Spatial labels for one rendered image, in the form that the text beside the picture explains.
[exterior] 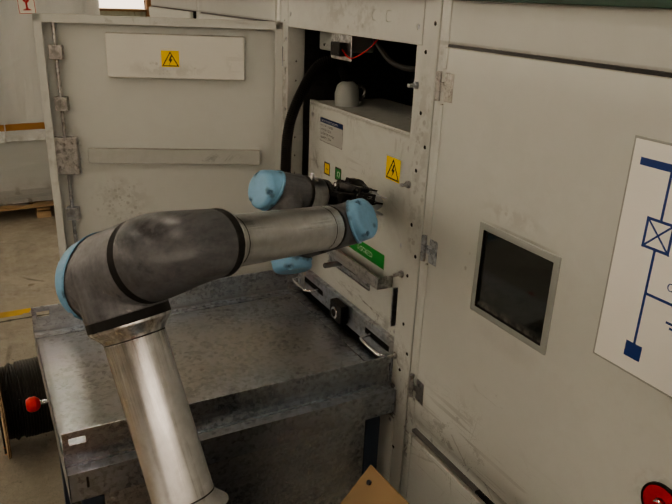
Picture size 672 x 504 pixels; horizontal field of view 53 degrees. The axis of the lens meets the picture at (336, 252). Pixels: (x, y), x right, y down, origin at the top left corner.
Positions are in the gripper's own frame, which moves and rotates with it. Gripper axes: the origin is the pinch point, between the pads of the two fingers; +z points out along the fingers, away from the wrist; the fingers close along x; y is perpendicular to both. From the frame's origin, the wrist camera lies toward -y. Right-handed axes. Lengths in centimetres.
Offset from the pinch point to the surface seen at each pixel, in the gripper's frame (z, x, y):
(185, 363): -26, -46, -22
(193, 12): 18, 42, -119
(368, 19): -11.7, 36.6, -3.5
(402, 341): -0.6, -26.4, 17.0
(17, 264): 50, -113, -320
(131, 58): -28, 19, -68
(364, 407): -4.2, -42.4, 14.2
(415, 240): -7.0, -3.9, 18.5
